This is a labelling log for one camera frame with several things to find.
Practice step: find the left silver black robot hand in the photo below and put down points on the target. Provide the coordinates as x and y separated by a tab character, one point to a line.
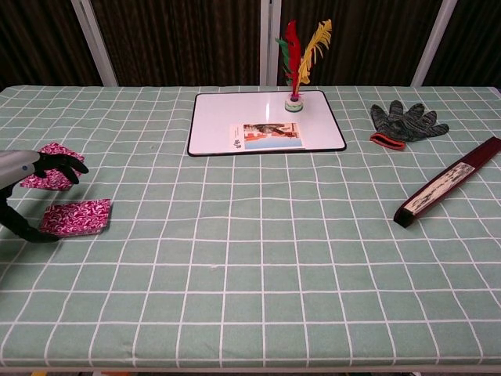
15	166

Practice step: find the magenta patterned card pile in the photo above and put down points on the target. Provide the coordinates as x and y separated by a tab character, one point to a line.
76	217
49	182

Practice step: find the dark brown curtain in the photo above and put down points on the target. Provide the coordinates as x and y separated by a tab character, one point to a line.
176	39

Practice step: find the white board with black rim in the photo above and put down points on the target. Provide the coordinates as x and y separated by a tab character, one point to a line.
219	125

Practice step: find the illustrated postcard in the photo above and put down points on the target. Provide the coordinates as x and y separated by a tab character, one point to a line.
270	137

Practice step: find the green checked tablecloth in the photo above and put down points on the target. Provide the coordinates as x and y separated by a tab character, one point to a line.
250	274

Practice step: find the colourful feather shuttlecock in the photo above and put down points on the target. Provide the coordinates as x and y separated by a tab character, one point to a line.
294	51

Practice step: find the grey knit glove orange cuff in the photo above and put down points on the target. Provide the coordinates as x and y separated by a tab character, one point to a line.
403	124

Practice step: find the dark red folded fan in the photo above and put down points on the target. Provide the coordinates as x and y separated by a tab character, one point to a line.
438	188

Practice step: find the white metal frame post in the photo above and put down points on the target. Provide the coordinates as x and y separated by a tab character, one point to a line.
270	43
432	43
96	43

